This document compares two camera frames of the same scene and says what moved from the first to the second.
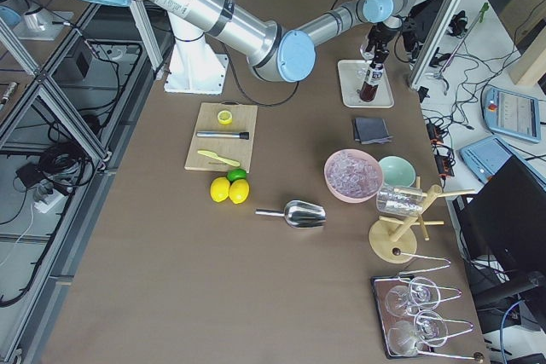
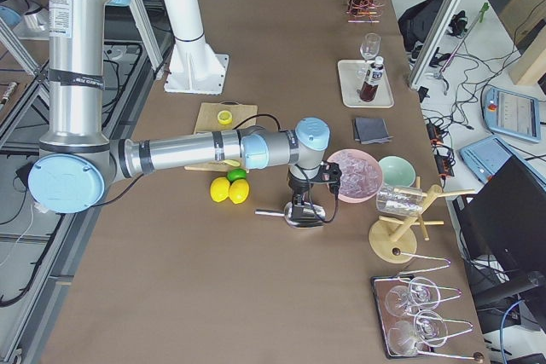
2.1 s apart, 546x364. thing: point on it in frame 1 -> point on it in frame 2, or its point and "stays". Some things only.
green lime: [235, 173] stays
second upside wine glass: [429, 329] stays
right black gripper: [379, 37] -> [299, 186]
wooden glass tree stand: [394, 239] stays
